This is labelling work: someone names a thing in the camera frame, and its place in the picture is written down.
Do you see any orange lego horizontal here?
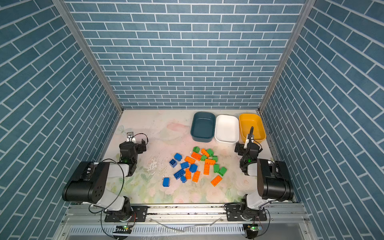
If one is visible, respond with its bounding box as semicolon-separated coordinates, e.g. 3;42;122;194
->
205;159;216;165

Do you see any orange lego top small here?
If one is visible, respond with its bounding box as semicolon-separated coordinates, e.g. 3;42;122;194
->
201;149;210;158

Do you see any dark teal plastic bin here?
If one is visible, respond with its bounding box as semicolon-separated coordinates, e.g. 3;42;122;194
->
191;112;216;143

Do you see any orange lego long top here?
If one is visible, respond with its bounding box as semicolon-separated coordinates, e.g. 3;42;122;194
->
191;152;202;161

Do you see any long blue lego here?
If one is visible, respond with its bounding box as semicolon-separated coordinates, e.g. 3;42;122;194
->
174;169;186;180

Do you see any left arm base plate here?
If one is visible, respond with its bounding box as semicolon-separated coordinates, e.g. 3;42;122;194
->
105;205;149;223

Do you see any yellow plastic bin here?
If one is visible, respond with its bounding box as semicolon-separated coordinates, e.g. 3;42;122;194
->
238;113;267;144

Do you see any blue lego with hole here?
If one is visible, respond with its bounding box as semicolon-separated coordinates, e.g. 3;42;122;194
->
169;160;177;168

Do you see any blue lego lone lower left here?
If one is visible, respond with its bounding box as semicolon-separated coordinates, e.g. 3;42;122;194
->
163;178;170;188

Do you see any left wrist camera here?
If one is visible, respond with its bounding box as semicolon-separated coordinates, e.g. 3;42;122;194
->
127;132;137;144

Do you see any blue lego square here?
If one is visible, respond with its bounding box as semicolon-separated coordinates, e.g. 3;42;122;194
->
174;153;182;162

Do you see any white plastic bin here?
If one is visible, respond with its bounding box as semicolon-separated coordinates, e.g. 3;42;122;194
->
215;115;240;145

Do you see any aluminium front rail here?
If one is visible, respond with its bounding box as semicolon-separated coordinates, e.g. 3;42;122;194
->
61;203;311;226

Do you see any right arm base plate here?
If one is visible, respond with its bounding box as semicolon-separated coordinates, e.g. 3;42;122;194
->
223;203;267;222

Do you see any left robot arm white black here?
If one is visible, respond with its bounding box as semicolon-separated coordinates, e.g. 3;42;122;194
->
62;136;148;215

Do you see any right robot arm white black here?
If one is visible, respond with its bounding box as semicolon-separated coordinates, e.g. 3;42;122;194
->
235;143;294;213

